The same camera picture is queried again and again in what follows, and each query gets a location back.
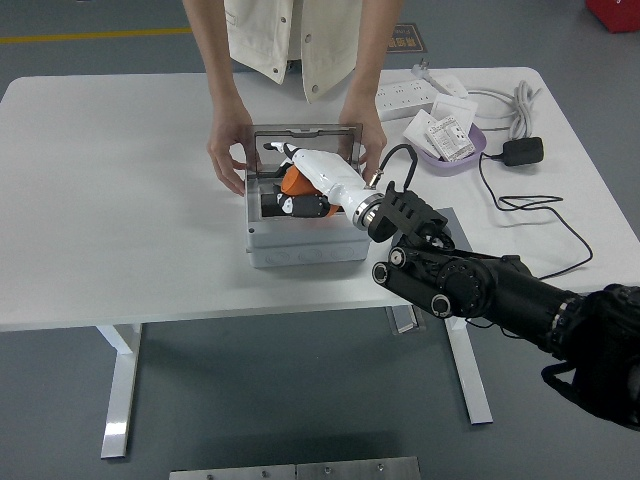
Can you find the person's left hand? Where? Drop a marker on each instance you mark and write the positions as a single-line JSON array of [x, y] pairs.
[[372, 135]]

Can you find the transparent hinged box lid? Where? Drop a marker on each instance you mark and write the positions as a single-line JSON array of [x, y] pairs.
[[325, 129]]

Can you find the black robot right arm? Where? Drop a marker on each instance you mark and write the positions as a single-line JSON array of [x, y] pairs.
[[500, 285]]

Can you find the white plug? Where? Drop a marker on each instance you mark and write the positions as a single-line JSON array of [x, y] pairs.
[[422, 67]]

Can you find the white power strip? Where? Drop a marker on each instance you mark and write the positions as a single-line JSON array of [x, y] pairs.
[[410, 97]]

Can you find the black power adapter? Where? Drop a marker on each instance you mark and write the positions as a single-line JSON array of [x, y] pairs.
[[522, 151]]

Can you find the white charger adapter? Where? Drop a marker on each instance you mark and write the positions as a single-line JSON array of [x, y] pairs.
[[450, 85]]

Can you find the person's right hand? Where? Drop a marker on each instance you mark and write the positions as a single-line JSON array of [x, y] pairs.
[[225, 140]]

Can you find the person's left forearm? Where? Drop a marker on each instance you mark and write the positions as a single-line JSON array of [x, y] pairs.
[[372, 55]]

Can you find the brown floor sign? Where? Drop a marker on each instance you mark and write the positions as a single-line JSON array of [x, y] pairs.
[[410, 39]]

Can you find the white table leg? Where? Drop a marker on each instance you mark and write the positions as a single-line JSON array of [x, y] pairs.
[[472, 380], [120, 390]]

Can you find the red object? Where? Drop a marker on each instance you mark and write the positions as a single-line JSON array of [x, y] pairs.
[[617, 12]]

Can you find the purple plastic tray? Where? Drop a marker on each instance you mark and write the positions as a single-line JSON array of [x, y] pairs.
[[450, 167]]

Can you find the person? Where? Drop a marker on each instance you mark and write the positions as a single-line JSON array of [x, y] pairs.
[[300, 35]]

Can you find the white wall socket panel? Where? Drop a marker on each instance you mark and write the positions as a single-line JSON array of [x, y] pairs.
[[416, 129], [455, 110]]

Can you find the grey plastic junction box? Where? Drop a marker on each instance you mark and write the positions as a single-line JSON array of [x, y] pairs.
[[300, 245]]

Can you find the grey square block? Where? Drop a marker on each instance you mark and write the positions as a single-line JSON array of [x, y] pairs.
[[457, 230]]

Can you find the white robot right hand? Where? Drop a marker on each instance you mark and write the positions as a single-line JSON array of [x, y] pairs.
[[327, 172]]

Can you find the person's right forearm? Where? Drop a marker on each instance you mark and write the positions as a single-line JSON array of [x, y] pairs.
[[215, 55]]

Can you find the orange cylindrical battery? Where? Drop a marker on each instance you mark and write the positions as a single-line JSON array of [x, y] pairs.
[[295, 182]]

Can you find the grey table foot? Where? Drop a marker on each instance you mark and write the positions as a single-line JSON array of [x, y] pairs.
[[405, 320]]

